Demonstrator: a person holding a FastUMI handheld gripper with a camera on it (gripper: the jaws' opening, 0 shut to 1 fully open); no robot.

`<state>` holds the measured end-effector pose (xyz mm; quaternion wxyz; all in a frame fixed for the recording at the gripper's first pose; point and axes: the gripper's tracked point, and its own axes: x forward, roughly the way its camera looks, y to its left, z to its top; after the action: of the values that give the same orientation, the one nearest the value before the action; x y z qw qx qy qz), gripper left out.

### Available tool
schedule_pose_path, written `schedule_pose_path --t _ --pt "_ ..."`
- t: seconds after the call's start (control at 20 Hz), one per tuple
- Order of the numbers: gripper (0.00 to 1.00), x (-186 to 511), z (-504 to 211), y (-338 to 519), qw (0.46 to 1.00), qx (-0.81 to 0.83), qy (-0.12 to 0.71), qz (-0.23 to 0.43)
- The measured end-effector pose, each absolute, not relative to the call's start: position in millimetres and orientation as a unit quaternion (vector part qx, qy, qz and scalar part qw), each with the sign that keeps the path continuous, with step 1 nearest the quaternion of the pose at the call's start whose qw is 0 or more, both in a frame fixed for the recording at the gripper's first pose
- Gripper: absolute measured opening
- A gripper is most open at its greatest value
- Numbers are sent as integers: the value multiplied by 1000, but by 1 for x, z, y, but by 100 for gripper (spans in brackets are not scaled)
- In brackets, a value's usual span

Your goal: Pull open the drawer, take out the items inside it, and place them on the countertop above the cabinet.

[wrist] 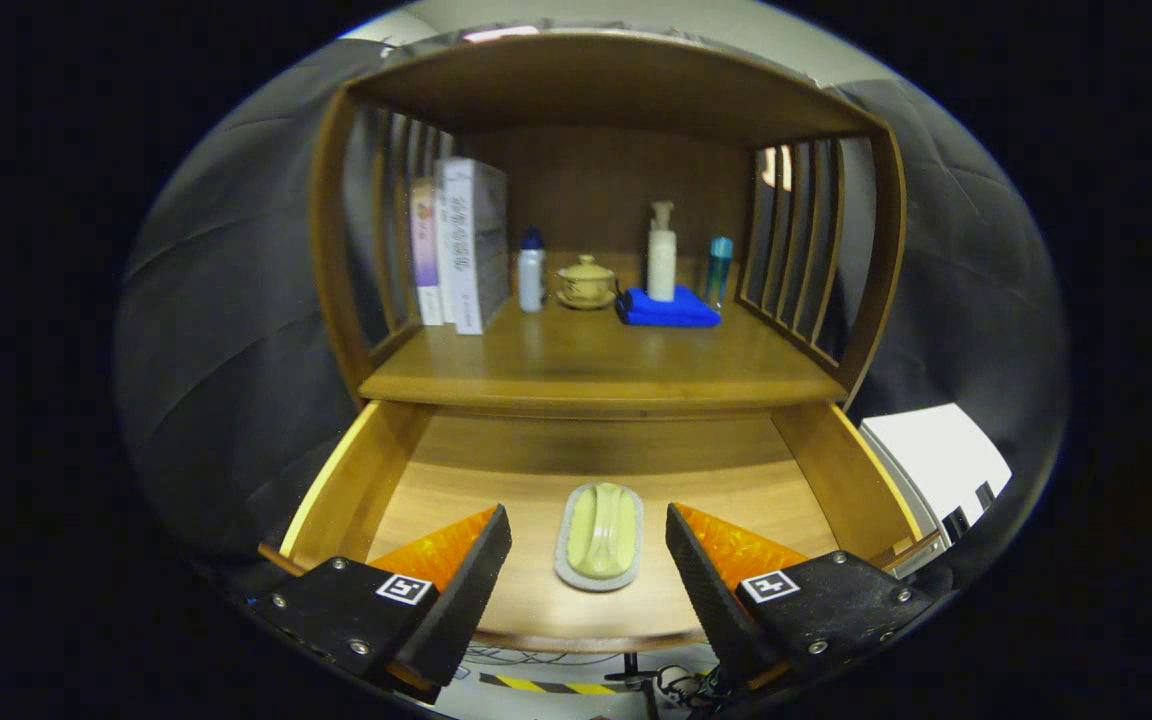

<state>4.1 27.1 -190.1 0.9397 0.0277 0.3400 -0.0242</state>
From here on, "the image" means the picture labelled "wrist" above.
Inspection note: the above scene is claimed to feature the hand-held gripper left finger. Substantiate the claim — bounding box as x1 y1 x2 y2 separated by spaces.
256 503 514 701

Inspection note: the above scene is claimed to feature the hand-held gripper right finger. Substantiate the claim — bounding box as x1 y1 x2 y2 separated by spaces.
664 502 937 696

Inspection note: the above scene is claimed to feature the wooden drawer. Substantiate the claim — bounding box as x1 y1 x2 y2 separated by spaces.
258 400 942 653

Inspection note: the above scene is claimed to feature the green soap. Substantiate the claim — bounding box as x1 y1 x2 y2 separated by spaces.
554 482 645 593

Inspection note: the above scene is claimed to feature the wooden countertop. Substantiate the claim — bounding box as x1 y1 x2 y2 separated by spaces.
361 255 847 409

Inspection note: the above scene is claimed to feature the yellow black floor tape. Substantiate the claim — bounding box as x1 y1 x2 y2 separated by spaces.
479 672 619 697

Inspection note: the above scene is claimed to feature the white box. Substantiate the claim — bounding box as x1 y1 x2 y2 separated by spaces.
858 403 1012 546

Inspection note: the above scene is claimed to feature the blue folded cloth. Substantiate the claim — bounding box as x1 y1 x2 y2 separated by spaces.
615 286 723 328

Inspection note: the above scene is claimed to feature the teal transparent bottle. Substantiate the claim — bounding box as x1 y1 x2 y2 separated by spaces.
706 236 735 309

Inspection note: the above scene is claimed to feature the white bottle with blue cap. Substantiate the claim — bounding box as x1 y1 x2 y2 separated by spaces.
517 228 547 314

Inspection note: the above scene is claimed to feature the yellow lidded teacup with saucer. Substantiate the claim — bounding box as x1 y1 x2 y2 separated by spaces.
556 254 619 311

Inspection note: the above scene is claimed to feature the white pump bottle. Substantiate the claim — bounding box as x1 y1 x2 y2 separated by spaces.
647 201 678 303

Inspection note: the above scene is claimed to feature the purple book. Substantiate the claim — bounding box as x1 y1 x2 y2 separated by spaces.
410 177 445 327

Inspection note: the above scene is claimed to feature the thick white book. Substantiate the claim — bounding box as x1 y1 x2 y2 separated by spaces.
441 158 511 336

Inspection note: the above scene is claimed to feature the thin white book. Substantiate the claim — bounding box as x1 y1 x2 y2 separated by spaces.
433 157 457 323

